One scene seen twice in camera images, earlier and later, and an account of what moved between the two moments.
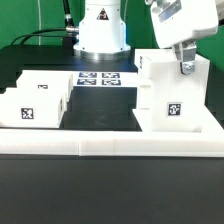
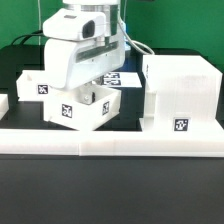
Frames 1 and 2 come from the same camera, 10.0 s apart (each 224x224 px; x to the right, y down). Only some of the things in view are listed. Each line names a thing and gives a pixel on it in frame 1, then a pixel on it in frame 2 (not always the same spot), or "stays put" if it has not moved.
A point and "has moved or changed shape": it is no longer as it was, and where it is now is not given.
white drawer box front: (33, 107) -> (84, 107)
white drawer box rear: (47, 80) stays put
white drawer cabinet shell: (168, 100) has moved or changed shape
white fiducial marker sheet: (105, 79) stays put
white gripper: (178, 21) -> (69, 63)
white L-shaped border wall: (115, 143) stays put
